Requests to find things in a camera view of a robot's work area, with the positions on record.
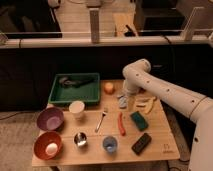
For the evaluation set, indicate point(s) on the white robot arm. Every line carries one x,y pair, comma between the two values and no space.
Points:
195,106

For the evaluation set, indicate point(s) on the blue glass cup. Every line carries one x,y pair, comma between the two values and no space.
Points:
110,144

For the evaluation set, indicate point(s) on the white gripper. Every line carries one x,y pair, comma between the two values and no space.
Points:
130,95

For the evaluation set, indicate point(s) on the dark tool in tray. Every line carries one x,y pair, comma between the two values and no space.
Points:
67,82

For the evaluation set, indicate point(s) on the black object on far table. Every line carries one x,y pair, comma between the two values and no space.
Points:
129,32

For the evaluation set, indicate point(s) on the wooden post right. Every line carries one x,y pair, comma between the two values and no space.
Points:
193,20

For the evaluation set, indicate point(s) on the small metal cup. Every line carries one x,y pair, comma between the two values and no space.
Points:
80,139

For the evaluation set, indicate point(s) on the red bowl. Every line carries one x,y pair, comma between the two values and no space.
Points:
43,141

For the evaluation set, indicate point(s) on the white egg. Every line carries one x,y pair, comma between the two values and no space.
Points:
51,149

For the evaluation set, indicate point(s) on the purple bowl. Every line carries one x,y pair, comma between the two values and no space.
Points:
50,119

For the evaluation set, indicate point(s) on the light blue towel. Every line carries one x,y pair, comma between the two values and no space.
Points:
122,101

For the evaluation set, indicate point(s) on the yellow banana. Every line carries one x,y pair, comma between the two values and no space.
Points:
147,104

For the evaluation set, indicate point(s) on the green plastic tray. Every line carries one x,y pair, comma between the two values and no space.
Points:
89,93

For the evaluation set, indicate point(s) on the wooden post left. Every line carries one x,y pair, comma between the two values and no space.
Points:
94,25

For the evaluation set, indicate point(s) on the orange fruit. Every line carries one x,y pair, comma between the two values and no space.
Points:
109,88

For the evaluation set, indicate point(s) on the white paper cup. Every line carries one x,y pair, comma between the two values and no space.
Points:
76,108

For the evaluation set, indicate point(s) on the green sponge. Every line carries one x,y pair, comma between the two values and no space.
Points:
139,121

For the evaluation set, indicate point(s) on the wooden post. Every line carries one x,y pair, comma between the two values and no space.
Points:
94,25
193,20

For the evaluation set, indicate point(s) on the black remote block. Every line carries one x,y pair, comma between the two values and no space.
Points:
141,143

